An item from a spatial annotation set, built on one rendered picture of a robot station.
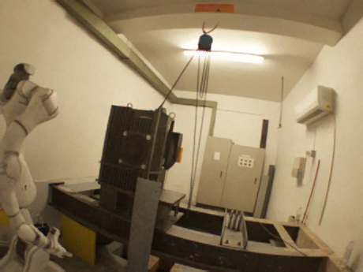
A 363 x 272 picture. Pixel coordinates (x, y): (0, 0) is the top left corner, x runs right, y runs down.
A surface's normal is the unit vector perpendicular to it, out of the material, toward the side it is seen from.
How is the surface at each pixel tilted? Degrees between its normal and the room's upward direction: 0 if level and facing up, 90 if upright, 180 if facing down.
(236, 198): 90
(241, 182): 90
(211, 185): 90
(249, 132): 90
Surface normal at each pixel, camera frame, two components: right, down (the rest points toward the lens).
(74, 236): -0.26, -0.12
